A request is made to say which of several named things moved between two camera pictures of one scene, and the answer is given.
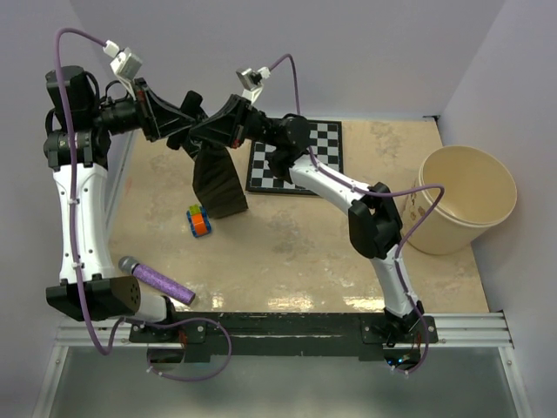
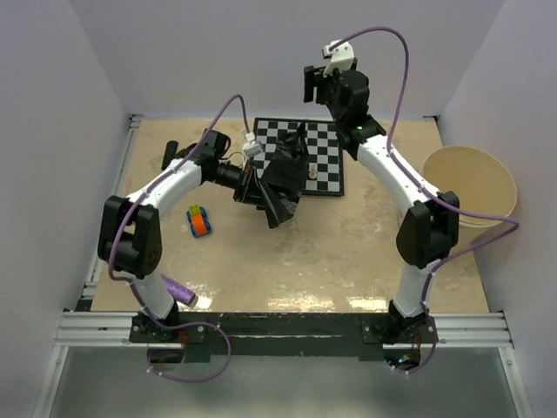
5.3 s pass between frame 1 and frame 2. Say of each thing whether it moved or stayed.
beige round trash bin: stayed
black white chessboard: stayed
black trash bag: moved
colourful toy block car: stayed
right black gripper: moved
